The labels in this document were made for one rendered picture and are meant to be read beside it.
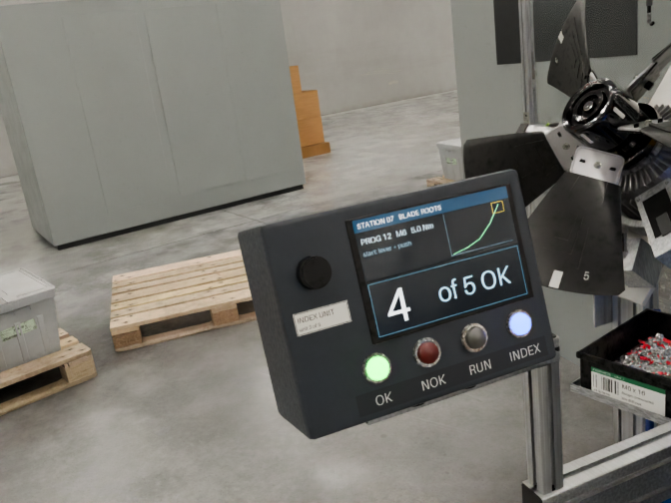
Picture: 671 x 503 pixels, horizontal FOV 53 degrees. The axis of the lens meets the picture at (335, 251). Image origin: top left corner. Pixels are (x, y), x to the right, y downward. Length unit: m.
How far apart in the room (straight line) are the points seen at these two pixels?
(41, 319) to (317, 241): 2.98
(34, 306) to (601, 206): 2.74
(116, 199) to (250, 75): 1.77
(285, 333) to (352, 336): 0.06
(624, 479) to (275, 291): 0.54
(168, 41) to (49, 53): 1.03
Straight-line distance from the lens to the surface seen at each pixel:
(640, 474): 0.95
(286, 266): 0.56
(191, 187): 6.60
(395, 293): 0.59
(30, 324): 3.49
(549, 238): 1.28
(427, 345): 0.60
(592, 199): 1.32
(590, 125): 1.33
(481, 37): 4.16
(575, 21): 1.61
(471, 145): 1.58
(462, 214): 0.63
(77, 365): 3.49
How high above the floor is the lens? 1.39
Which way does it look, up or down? 17 degrees down
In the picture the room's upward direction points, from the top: 8 degrees counter-clockwise
